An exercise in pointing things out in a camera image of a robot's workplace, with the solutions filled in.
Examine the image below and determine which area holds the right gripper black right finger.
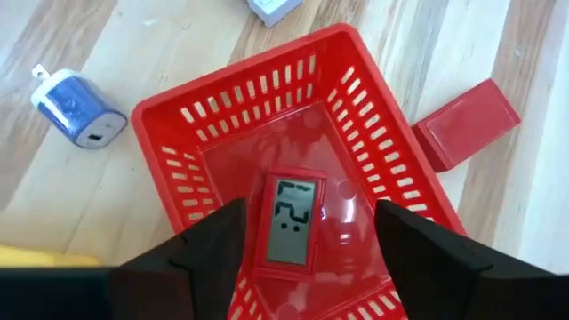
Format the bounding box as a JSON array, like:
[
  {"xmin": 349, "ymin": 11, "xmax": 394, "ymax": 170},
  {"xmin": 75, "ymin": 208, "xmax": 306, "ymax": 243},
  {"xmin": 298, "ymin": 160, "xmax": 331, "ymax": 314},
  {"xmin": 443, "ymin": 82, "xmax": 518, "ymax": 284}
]
[{"xmin": 374, "ymin": 199, "xmax": 569, "ymax": 320}]

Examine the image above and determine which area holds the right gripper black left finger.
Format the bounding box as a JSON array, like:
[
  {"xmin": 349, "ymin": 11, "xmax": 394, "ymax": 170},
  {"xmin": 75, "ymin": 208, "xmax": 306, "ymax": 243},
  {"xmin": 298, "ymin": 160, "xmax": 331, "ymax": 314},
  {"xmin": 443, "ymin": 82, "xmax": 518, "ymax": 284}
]
[{"xmin": 110, "ymin": 198, "xmax": 248, "ymax": 320}]

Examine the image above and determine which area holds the blue USB wall charger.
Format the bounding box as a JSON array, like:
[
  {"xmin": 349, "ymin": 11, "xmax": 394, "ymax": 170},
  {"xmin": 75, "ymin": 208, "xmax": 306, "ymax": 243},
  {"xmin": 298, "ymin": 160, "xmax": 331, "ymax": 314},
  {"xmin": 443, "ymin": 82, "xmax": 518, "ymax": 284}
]
[{"xmin": 29, "ymin": 63, "xmax": 129, "ymax": 150}]

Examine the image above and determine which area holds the white plastic adapter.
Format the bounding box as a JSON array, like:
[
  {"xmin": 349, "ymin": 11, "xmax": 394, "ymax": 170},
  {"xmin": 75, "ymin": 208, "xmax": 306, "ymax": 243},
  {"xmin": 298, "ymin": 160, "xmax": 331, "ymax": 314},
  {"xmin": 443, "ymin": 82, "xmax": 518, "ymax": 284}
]
[{"xmin": 246, "ymin": 0, "xmax": 304, "ymax": 28}]

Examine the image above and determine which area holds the red digital clock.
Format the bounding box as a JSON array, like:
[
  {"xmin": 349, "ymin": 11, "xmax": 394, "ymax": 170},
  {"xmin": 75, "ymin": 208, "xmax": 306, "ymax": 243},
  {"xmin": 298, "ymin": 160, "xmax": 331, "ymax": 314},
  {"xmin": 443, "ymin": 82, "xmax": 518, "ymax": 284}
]
[{"xmin": 253, "ymin": 166, "xmax": 328, "ymax": 281}]

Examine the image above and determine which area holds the red rectangular plastic box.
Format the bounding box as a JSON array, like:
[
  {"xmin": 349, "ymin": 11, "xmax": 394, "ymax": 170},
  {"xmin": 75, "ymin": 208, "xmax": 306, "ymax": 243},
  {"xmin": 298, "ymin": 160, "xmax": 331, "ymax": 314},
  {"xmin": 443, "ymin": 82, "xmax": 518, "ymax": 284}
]
[{"xmin": 411, "ymin": 78, "xmax": 522, "ymax": 173}]

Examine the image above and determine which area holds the yellow slotted plastic basket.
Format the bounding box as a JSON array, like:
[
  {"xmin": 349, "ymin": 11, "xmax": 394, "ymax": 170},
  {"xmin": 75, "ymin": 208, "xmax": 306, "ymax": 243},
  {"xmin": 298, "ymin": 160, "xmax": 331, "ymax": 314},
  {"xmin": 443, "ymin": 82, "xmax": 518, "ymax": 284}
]
[{"xmin": 0, "ymin": 244, "xmax": 101, "ymax": 268}]

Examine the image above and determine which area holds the red slotted plastic basket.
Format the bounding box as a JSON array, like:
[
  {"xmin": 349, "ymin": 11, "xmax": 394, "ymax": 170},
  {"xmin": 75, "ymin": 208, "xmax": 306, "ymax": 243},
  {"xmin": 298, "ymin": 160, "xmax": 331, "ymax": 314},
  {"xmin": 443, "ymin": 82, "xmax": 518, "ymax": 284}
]
[{"xmin": 131, "ymin": 22, "xmax": 468, "ymax": 320}]

